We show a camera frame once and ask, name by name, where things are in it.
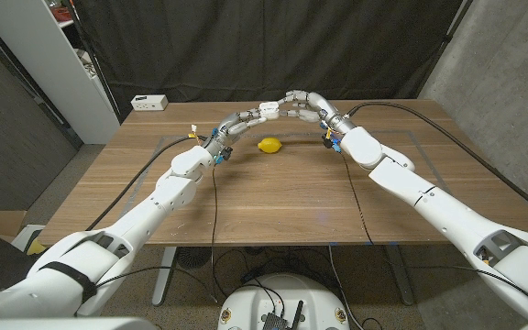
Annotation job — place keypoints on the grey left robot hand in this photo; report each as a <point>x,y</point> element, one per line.
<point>234,124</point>

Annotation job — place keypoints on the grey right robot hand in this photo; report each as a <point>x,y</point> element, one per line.
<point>326,107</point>

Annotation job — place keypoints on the white AirPods case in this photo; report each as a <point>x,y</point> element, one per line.
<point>269,110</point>

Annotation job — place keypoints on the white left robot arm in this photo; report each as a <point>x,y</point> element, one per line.
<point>172,192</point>

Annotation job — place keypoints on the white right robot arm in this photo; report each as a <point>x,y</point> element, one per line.
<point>429,197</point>

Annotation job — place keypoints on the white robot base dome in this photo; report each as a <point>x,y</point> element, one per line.
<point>282,298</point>

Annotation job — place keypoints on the yellow lemon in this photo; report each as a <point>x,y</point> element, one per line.
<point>269,145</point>

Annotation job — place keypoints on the grey tape rectangle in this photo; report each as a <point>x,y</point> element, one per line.
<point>296,134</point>

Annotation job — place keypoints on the black curtain backdrop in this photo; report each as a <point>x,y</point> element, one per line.
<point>264,46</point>

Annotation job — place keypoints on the white power strip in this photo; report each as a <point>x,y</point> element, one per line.
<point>149,102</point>

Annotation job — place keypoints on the black round floor fan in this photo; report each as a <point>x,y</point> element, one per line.
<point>194,256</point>

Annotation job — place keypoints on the cluttered shelf items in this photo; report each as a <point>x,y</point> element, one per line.
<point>87,62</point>

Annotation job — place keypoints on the white table leg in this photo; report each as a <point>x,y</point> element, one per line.
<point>165,270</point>

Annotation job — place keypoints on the grey table leg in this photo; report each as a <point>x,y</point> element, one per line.
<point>399,275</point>

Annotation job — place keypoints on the black electronics board with antenna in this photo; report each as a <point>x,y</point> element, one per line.
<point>275,322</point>

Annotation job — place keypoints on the red item on shelf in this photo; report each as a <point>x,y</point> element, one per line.
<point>62,13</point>

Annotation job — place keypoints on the white shelf cabinet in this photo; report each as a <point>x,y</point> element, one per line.
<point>39,59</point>

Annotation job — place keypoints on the white object with yellow part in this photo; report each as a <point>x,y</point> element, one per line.
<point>21,236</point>

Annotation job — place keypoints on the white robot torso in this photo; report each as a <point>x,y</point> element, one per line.
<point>62,324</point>

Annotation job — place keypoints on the black wall rail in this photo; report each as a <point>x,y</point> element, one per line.
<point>16,69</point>

